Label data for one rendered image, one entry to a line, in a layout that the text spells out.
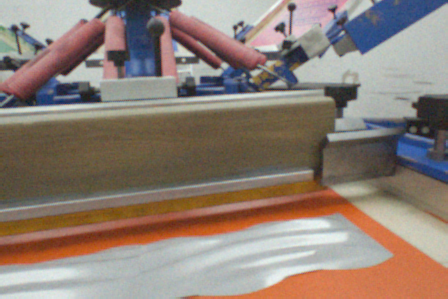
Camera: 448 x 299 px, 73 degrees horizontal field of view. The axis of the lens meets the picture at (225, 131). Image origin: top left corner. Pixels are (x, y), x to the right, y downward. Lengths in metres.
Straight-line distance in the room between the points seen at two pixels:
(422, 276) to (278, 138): 0.15
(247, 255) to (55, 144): 0.17
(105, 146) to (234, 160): 0.11
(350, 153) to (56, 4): 4.41
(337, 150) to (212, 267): 0.16
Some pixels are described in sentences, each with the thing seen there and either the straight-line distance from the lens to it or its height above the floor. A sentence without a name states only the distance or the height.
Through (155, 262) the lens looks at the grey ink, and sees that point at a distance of 0.24.
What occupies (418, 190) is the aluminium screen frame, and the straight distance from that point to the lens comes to 0.34.
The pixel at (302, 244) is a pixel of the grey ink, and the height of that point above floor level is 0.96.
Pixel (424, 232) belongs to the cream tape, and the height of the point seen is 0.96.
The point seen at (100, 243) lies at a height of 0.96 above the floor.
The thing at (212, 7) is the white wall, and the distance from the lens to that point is 4.56.
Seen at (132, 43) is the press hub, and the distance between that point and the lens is 1.09.
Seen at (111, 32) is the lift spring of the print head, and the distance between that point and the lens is 0.88.
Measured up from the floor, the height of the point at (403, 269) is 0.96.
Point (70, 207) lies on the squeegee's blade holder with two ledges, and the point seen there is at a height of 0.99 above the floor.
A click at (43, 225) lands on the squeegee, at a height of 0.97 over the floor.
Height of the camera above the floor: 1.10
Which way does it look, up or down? 12 degrees down
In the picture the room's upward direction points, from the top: 2 degrees counter-clockwise
